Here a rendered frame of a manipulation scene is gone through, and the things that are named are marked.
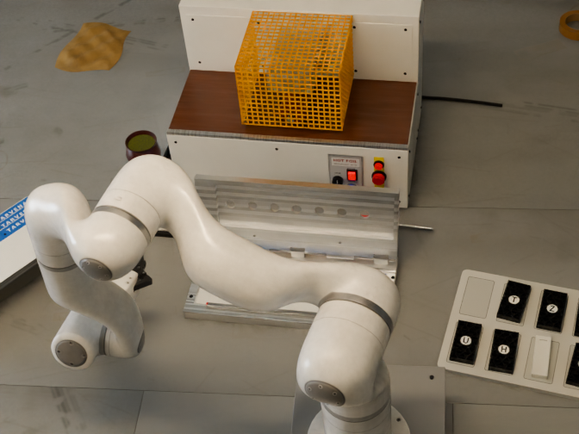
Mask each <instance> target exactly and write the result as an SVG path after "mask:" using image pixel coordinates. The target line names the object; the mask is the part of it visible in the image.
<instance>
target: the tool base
mask: <svg viewBox="0 0 579 434"><path fill-rule="evenodd" d="M269 251H270V252H272V253H274V254H277V255H278V256H281V257H286V258H290V259H295V260H300V261H309V262H332V263H350V264H362V265H366V266H370V267H372V268H375V269H377V270H380V271H382V272H383V273H386V274H387V276H388V277H389V278H390V279H391V280H392V281H393V282H394V283H395V279H396V273H397V267H398V257H397V259H389V256H388V255H377V254H375V255H374V256H373V257H357V256H354V259H353V260H351V259H341V258H330V257H327V254H326V253H316V252H305V248H295V247H292V248H290V250H289V251H286V250H275V249H269ZM392 276H394V277H395V279H392V278H391V277H392ZM199 289H200V287H198V286H197V285H196V284H195V283H193V282H192V283H191V285H190V290H189V293H188V296H187V299H186V302H185V305H184V310H183V312H184V317H185V318H191V319H207V320H217V321H226V322H234V323H244V324H253V325H262V326H279V327H288V328H297V329H306V330H309V329H310V327H311V325H312V324H313V322H314V318H313V317H304V316H295V315H286V314H276V313H259V312H249V311H240V310H231V309H221V308H212V307H206V304H197V303H196V298H197V296H198V292H199ZM190 295H193V297H192V298H190Z"/></svg>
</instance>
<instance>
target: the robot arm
mask: <svg viewBox="0 0 579 434"><path fill-rule="evenodd" d="M24 218H25V222H26V226H27V229H28V234H29V237H30V239H31V243H32V245H33V248H34V253H35V256H36V258H37V262H38V265H39V267H40V271H41V274H42V276H43V279H44V282H45V285H46V288H47V292H48V293H49V295H50V297H51V298H52V299H53V301H55V302H56V303H57V304H58V305H60V306H62V307H64V308H66V309H69V310H71V311H70V313H69V315H68V316H67V318H66V319H65V322H64V323H63V325H62V326H61V327H60V329H59V331H58V332H57V334H56V336H55V337H54V339H53V341H52V345H51V349H52V353H53V356H54V357H55V359H56V360H57V361H58V362H59V363H60V364H62V365H63V366H65V367H67V368H68V369H86V368H88V367H89V366H90V365H91V364H92V363H93V362H94V360H95V358H96V357H97V356H101V355H105V356H111V357H120V358H132V357H136V356H138V355H139V354H140V352H141V351H142V348H143V346H144V343H145V330H144V325H143V321H142V318H141V314H140V310H139V308H138V306H137V304H136V302H135V301H134V299H135V297H136V296H137V294H138V293H139V292H140V288H144V287H146V286H149V285H152V284H153V279H152V278H151V277H150V276H148V275H147V274H146V272H145V271H144V269H145V267H146V260H144V257H143V255H144V253H145V251H146V249H147V247H148V246H149V245H150V243H151V241H152V240H153V237H154V236H155V234H156V232H157V231H158V229H159V228H164V229H165V230H167V231H168V232H169V233H170V234H171V235H172V236H173V238H174V239H175V240H176V242H177V247H178V249H179V253H180V256H181V259H182V263H183V266H184V269H185V272H186V274H187V275H188V277H189V278H190V280H191V281H192V282H193V283H195V284H196V285H197V286H198V287H200V288H202V289H204V290H205V291H207V292H209V293H211V294H212V295H215V296H217V297H219V298H221V299H222V300H224V301H226V302H229V303H231V304H233V305H235V306H237V307H241V308H244V309H246V310H251V311H256V312H269V311H273V310H276V309H278V308H281V307H285V306H287V305H289V304H291V303H296V302H307V303H310V304H313V305H315V306H317V307H318V308H319V310H318V312H317V314H316V316H315V318H314V322H313V324H312V325H311V327H310V329H309V332H308V335H307V337H306V339H305V341H304V343H303V346H302V349H301V352H300V355H299V358H298V362H297V367H296V378H297V382H298V384H299V387H300V388H301V390H302V391H303V392H304V393H305V394H306V395H307V396H308V397H310V398H312V399H314V400H317V401H319V402H320V403H321V410H320V412H319V413H318V414H317V415H316V416H315V418H314V420H313V421H312V423H311V425H310V426H309V429H308V434H410V431H409V428H408V425H407V422H406V420H405V419H404V418H403V416H402V415H401V414H400V413H399V412H398V411H397V410H396V409H395V408H394V407H393V406H392V405H391V393H390V376H389V370H388V367H387V365H386V363H385V361H384V360H383V359H382V357H383V353H384V352H385V349H386V347H387V344H388V342H389V339H390V336H391V334H392V331H393V330H394V327H395V323H396V321H397V319H398V316H399V312H400V307H401V298H400V294H399V291H398V288H397V286H396V285H395V283H394V282H393V281H392V280H391V279H390V278H389V277H388V276H387V275H385V274H384V273H383V272H382V271H380V270H377V269H375V268H372V267H370V266H366V265H362V264H357V263H332V262H309V261H300V260H295V259H290V258H286V257H281V256H278V255H277V254H274V253H272V252H270V251H267V250H265V249H263V248H261V247H260V246H258V245H255V244H254V243H252V242H250V241H248V240H247V239H244V238H242V237H241V236H239V235H237V234H236V233H234V232H231V231H230V230H228V229H226V228H225V227H224V226H222V225H221V224H220V223H219V222H218V221H216V220H215V219H214V218H213V216H212V215H211V214H210V213H209V211H208V210H207V209H206V208H205V206H204V204H203V203H202V200H201V198H200V196H199V195H198V193H197V191H196V188H195V186H194V184H193V182H192V181H191V179H190V177H189V176H188V174H187V173H186V172H185V171H184V170H183V169H182V168H181V167H180V166H179V165H178V164H176V163H174V162H173V161H171V160H170V159H168V158H165V157H162V156H159V155H153V154H147V155H142V156H139V157H137V158H134V159H132V160H130V161H129V162H128V163H127V164H125V165H124V166H123V167H122V168H121V170H120V171H119V172H118V174H117V175H116V176H115V178H114V180H113V181H112V183H111V184H110V186H109V187H108V188H107V190H106V191H105V193H104V194H103V197H102V198H101V200H100V201H99V203H98V204H97V205H96V207H95V209H94V210H93V212H91V210H90V205H89V203H88V202H87V200H86V198H85V196H84V195H83V193H82V192H81V191H80V190H79V189H78V188H76V187H74V186H73V185H70V184H68V183H48V184H44V185H41V186H40V187H38V188H36V189H34V190H33V191H32V192H31V194H30V195H29V196H28V199H27V200H26V203H25V208H24Z"/></svg>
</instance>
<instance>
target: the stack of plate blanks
mask: <svg viewBox="0 0 579 434"><path fill-rule="evenodd" d="M27 199H28V196H27V197H25V198H23V199H22V200H20V201H19V202H18V203H16V204H15V205H13V206H12V207H10V208H8V209H7V210H5V211H4V212H2V213H0V222H1V221H2V220H4V219H6V218H7V217H9V216H10V215H12V214H13V213H14V212H16V211H17V210H19V209H20V208H22V207H24V206H25V203H26V200H27ZM39 275H41V271H40V267H39V265H38V262H37V258H36V259H35V260H33V261H32V262H31V263H29V264H27V265H26V266H24V267H23V268H21V269H20V270H18V271H17V272H16V273H15V274H13V275H12V276H10V277H8V278H7V279H5V280H4V281H3V282H1V283H0V302H2V301H4V300H5V299H6V298H8V297H9V296H11V295H12V294H14V293H15V292H16V291H17V290H19V289H20V288H22V287H24V286H25V285H26V284H28V283H29V282H31V281H33V280H34V279H35V278H36V277H37V276H39Z"/></svg>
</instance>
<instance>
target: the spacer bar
mask: <svg viewBox="0 0 579 434"><path fill-rule="evenodd" d="M550 349H551V337H545V336H539V335H536V338H535V345H534V353H533V361H532V375H531V377H533V378H539V379H545V380H547V376H548V367H549V358H550Z"/></svg>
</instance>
